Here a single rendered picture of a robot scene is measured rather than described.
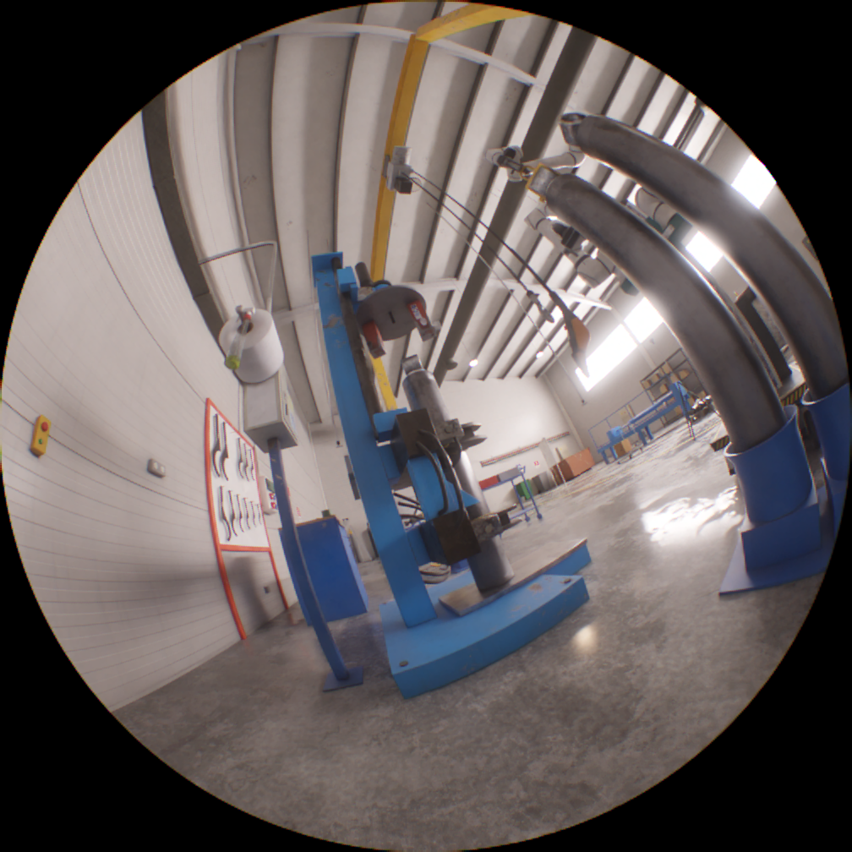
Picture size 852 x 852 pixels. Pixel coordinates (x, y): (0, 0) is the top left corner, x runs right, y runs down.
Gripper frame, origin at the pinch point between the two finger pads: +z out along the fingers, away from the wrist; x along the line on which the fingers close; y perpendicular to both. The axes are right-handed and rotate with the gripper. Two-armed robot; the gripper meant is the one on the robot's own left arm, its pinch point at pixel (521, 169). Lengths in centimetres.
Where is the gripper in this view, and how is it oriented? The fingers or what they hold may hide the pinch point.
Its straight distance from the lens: 155.4
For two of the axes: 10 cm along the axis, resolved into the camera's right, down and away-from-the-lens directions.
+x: -8.9, 1.7, -4.2
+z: 3.3, 8.8, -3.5
